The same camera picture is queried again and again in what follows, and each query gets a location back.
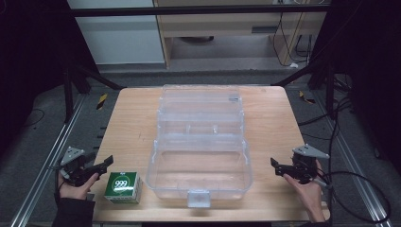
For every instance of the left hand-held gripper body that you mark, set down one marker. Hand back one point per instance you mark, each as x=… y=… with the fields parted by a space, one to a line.
x=74 y=164

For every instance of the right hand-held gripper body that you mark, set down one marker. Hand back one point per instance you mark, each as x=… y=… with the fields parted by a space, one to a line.
x=303 y=167

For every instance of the person's left hand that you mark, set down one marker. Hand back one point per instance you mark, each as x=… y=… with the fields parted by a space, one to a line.
x=74 y=191

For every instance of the person's right hand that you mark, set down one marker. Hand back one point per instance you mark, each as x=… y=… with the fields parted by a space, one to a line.
x=308 y=195

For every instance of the green and white box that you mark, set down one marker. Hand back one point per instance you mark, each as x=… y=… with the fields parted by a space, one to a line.
x=123 y=186

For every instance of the clear plastic storage box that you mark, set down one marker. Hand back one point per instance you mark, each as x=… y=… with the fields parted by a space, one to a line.
x=199 y=164

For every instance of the black metal stand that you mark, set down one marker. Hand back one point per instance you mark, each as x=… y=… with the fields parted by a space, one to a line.
x=78 y=78
x=318 y=77

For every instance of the black curtain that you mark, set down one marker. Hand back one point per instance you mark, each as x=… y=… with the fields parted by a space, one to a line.
x=31 y=63
x=369 y=78

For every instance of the white cabinet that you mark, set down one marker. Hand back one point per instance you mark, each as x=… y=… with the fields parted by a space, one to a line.
x=121 y=38

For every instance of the light wooden desk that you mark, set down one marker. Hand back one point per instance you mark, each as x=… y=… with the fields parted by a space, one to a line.
x=220 y=26

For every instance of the black metal crossbar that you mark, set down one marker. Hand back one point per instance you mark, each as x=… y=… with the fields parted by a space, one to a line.
x=195 y=11

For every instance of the aluminium floor rail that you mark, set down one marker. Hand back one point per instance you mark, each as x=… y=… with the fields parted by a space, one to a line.
x=353 y=164
x=47 y=170

